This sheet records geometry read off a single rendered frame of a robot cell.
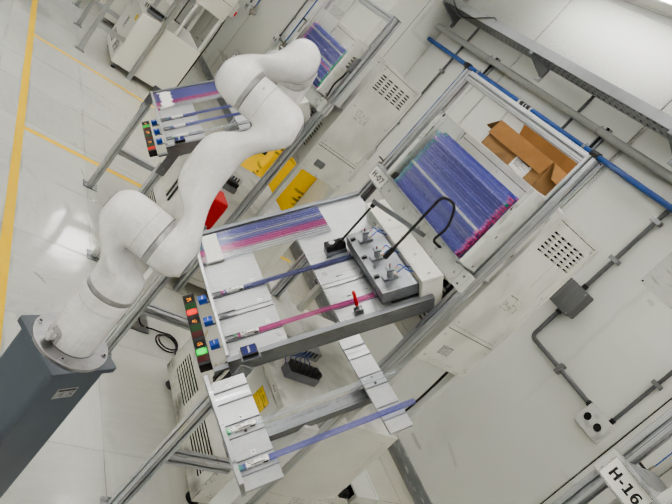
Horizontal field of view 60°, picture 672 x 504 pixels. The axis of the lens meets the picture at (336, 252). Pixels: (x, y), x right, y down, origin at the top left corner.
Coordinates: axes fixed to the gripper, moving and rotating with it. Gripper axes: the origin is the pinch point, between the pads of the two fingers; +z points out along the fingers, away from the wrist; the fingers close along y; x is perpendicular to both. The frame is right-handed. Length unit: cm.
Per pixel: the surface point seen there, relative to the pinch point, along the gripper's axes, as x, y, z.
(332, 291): 44, -16, 28
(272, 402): 53, -2, 70
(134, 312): -17, -16, 99
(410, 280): 62, -22, 8
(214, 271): 6, -10, 52
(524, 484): 168, -119, 95
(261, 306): 30, -2, 43
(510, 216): 73, -27, -28
